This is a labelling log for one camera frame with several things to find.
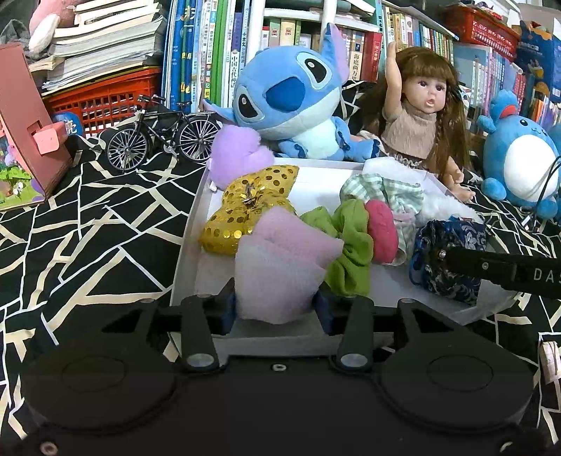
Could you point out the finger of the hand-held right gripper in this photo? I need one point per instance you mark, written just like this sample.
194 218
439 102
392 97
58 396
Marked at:
495 267

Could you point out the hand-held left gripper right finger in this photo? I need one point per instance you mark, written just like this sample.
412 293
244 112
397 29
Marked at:
325 311

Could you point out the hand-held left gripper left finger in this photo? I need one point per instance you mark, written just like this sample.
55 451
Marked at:
228 313

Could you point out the white shallow box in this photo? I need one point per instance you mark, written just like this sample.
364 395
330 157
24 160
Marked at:
210 272

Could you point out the blue floral pouch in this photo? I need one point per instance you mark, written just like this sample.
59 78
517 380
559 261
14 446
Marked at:
438 236

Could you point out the pale pink plush pad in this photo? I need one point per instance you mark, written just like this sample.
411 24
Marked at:
280 263

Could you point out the pink scrunchie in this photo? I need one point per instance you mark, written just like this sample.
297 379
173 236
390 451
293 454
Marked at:
382 230

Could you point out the white fluffy scrunchie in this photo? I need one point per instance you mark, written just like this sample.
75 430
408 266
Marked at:
442 210

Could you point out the gold sequin bow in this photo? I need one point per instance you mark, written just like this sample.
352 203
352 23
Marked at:
245 210

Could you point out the round blue plush toy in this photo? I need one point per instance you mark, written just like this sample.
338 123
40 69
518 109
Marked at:
521 153

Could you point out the green checked scrunchie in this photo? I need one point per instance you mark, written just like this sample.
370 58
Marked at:
385 190

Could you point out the black white-lined blanket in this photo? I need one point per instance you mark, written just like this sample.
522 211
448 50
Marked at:
109 245

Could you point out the purple heart plush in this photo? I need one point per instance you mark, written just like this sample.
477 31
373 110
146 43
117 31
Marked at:
239 153

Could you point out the long-haired doll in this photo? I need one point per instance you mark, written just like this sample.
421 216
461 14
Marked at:
416 118

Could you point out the model bicycle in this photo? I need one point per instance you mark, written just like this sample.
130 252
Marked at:
127 147

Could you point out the blue printed bag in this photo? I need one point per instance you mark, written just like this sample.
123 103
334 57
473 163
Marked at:
534 52

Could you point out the blue alien plush toy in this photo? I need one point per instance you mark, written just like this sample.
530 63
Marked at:
289 87

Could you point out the red plastic basket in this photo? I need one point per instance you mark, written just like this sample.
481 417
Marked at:
101 98
482 28

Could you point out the blue round badge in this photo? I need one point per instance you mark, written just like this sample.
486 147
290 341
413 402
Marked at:
68 125

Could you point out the row of upright books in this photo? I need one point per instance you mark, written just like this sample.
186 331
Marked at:
206 52

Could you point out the pink toy house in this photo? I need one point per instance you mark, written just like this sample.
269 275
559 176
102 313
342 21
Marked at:
26 109

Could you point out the stack of flat books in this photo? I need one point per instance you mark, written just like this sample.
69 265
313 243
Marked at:
105 44

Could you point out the pink plush toy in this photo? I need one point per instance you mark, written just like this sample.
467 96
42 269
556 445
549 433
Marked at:
48 22

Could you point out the grey cloth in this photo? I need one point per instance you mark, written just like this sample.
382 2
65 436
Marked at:
13 37

